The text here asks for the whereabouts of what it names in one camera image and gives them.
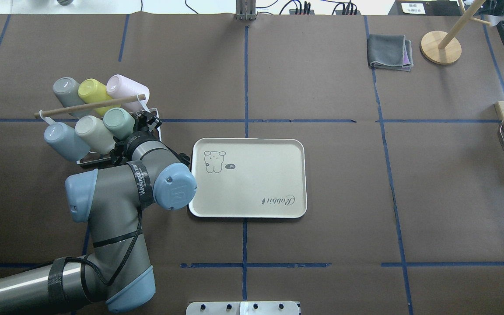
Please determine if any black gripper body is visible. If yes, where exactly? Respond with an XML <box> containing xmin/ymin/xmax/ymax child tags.
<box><xmin>109</xmin><ymin>127</ymin><xmax>156</xmax><ymax>166</ymax></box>

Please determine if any green cup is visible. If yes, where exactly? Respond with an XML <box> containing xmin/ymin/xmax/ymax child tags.
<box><xmin>103</xmin><ymin>107</ymin><xmax>135</xmax><ymax>141</ymax></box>

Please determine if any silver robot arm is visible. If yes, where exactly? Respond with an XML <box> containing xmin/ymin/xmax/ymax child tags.
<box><xmin>0</xmin><ymin>130</ymin><xmax>197</xmax><ymax>315</ymax></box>

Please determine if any cream white cup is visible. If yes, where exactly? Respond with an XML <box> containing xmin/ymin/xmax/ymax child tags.
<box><xmin>75</xmin><ymin>115</ymin><xmax>115</xmax><ymax>155</ymax></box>

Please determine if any light blue cup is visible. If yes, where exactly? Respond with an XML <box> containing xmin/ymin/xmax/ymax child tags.
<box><xmin>44</xmin><ymin>122</ymin><xmax>91</xmax><ymax>162</ymax></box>

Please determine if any pink cup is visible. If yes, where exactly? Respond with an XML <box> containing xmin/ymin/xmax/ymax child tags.
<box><xmin>106</xmin><ymin>74</ymin><xmax>150</xmax><ymax>112</ymax></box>

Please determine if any yellow cup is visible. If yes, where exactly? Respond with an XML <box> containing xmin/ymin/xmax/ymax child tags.
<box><xmin>77</xmin><ymin>78</ymin><xmax>112</xmax><ymax>104</ymax></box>

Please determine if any grey cup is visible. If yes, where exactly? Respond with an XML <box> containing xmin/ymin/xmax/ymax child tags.
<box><xmin>52</xmin><ymin>77</ymin><xmax>86</xmax><ymax>108</ymax></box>

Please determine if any white rabbit serving tray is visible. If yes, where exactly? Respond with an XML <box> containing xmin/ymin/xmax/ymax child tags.
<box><xmin>189</xmin><ymin>138</ymin><xmax>308</xmax><ymax>219</ymax></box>

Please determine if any folded grey cloth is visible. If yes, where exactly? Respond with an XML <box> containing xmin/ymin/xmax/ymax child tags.
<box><xmin>367</xmin><ymin>34</ymin><xmax>414</xmax><ymax>72</ymax></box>

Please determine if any black box with label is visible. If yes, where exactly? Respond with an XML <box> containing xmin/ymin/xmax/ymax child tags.
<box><xmin>388</xmin><ymin>0</ymin><xmax>461</xmax><ymax>16</ymax></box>

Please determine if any wooden mug tree stand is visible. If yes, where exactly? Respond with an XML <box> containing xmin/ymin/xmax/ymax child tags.
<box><xmin>420</xmin><ymin>0</ymin><xmax>492</xmax><ymax>65</ymax></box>

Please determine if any white wire cup rack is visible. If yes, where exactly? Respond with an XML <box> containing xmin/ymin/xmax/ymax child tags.
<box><xmin>34</xmin><ymin>94</ymin><xmax>150</xmax><ymax>163</ymax></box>

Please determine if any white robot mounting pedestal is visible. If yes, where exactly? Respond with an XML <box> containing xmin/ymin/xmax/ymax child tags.
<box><xmin>186</xmin><ymin>301</ymin><xmax>301</xmax><ymax>315</ymax></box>

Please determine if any aluminium frame post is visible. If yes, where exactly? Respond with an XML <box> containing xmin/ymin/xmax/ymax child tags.
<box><xmin>235</xmin><ymin>0</ymin><xmax>257</xmax><ymax>21</ymax></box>

